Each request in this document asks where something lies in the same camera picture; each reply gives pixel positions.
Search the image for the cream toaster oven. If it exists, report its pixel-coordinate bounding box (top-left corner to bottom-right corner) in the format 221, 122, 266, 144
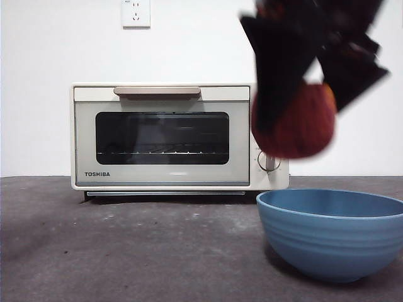
71, 82, 290, 198

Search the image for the red apple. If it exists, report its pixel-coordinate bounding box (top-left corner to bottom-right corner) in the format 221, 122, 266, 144
251, 82, 337, 159

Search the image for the blue ribbed bowl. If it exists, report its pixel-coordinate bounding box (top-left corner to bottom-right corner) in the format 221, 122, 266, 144
256, 188, 403, 284

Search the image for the white wall socket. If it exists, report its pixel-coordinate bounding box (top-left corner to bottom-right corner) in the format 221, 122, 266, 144
122, 0, 152, 30

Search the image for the oven door with beige handle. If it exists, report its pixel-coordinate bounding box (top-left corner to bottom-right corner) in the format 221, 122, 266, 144
73, 85, 252, 187

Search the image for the small beige oven knob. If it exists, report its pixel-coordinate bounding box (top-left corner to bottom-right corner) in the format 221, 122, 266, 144
256, 150, 281, 172

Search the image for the oven wire rack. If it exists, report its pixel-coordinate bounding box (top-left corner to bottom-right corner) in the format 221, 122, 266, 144
97, 150, 229, 156

